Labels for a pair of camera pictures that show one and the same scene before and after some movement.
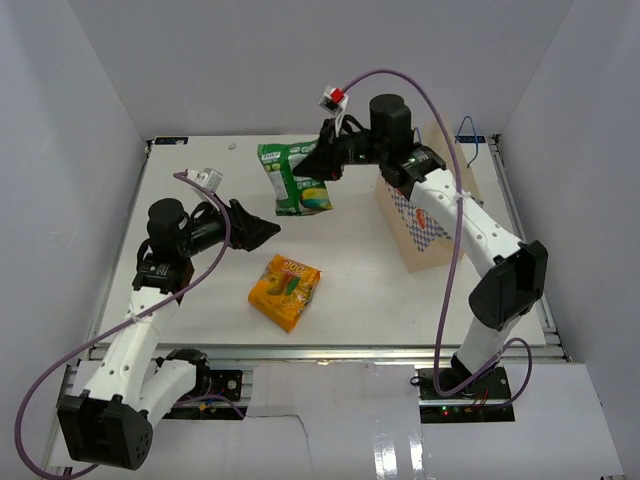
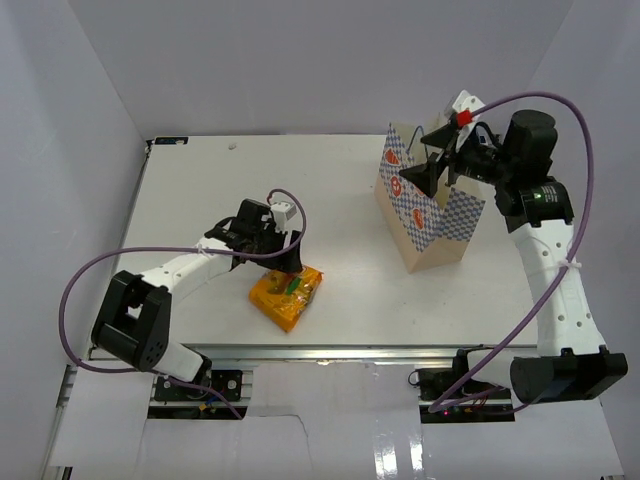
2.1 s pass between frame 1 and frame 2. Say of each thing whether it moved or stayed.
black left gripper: moved
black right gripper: moved
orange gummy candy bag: stayed
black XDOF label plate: stayed
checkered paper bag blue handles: stayed
